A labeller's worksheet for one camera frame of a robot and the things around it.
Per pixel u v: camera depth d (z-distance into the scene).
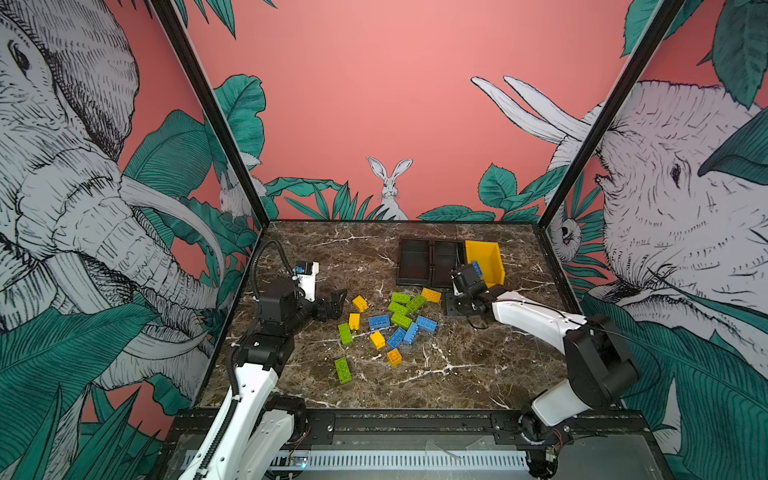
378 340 0.88
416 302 0.98
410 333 0.88
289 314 0.58
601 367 0.45
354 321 0.90
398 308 0.95
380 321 0.93
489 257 1.09
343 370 0.82
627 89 0.82
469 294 0.70
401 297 0.98
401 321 0.92
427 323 0.92
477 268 1.05
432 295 0.98
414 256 1.14
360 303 0.95
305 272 0.64
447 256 1.04
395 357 0.84
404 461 0.70
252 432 0.47
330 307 0.68
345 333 0.90
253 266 1.15
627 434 0.75
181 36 0.73
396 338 0.90
